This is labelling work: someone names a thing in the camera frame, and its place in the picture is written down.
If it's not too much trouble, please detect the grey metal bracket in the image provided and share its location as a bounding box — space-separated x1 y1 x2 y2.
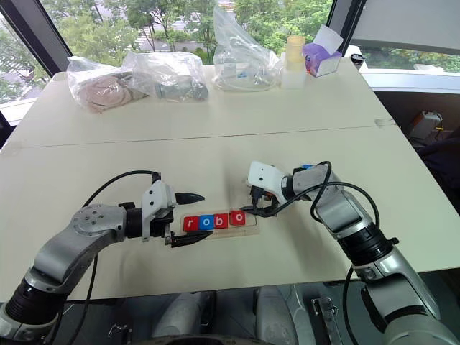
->
310 296 343 345

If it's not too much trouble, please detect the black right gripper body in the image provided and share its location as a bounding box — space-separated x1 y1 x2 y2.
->
249 185 278 210

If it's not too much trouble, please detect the wooden letter tray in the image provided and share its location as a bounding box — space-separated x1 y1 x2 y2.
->
172 210 261 241

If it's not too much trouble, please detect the plastic bag with pink cloth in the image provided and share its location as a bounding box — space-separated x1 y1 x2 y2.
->
66 55 149 114

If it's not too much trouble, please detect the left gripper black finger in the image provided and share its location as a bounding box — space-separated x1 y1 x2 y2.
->
165 229 215 249
175 192 207 205

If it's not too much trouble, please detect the grey roller blind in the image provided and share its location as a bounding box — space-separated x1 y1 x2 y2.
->
350 0 460 55

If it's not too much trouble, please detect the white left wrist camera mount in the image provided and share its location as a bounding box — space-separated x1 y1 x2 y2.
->
141 179 178 243

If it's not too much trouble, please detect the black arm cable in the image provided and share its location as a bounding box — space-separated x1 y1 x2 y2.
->
65 170 162 345
251 160 382 345

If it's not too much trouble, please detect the bystander dark clothing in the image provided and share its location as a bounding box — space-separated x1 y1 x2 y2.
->
418 137 460 196

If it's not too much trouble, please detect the orange and grey bag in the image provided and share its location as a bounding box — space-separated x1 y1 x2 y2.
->
408 110 443 143

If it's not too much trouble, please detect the clear bag with white cables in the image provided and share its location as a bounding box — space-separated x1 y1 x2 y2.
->
211 4 284 93

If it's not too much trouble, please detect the dark window frame pillar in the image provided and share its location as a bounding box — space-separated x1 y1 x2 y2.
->
326 0 364 55
0 0 70 75

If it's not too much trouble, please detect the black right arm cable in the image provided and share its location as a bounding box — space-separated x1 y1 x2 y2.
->
251 160 382 345

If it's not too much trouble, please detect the purple and white box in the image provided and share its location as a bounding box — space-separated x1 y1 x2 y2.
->
303 24 344 78

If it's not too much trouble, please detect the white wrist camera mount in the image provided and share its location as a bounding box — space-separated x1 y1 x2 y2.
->
245 160 289 203
141 179 178 243

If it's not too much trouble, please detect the grey rounded robot shape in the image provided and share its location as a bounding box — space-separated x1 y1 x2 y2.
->
153 290 217 339
254 285 300 345

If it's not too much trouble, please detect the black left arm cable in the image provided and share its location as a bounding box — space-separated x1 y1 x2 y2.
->
65 170 162 345

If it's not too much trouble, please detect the yellow and white plastic container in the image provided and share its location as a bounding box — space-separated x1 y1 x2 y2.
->
280 34 308 90

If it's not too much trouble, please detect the plastic bag with grey object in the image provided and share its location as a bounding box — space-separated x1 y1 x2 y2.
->
121 50 210 104

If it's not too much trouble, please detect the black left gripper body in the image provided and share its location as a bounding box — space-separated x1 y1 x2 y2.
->
147 203 179 240

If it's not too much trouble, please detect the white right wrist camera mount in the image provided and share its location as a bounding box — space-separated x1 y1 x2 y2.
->
245 160 289 203

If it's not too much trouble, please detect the blue letter tile o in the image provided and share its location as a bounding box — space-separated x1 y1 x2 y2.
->
198 213 216 231

